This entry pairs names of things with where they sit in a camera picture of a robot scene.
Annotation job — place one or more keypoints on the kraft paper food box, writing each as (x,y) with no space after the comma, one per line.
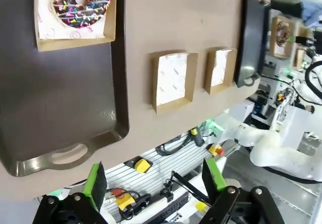
(171,107)
(273,45)
(110,20)
(219,89)

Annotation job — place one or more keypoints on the white equipment cabinet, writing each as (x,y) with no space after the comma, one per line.
(294,123)

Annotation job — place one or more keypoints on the yellow box red button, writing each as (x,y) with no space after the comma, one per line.
(123,198)
(216,149)

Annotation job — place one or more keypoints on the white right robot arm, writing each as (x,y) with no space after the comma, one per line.
(274,151)

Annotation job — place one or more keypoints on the chocolate donut colourful sprinkles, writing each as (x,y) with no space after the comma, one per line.
(65,12)

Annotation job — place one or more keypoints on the black keyboard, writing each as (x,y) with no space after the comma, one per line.
(171,209)

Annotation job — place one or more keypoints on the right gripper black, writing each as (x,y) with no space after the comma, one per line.
(305,40)

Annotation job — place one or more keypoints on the grey electronics box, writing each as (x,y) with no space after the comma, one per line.
(274,65)

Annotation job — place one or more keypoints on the dark metal tray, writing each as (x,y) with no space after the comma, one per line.
(63,83)

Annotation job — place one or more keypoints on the black plastic serving tray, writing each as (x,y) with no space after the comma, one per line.
(251,40)

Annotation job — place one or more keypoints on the black clamp mount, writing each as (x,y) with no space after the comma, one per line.
(167,191)

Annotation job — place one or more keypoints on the yellow black button box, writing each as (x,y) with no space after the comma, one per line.
(142,164)

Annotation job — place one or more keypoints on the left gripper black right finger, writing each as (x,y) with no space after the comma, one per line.
(212,178)

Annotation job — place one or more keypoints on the black yellow-topped hand switch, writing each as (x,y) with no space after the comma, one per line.
(197,136)

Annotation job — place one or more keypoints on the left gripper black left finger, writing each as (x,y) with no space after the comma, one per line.
(96,183)

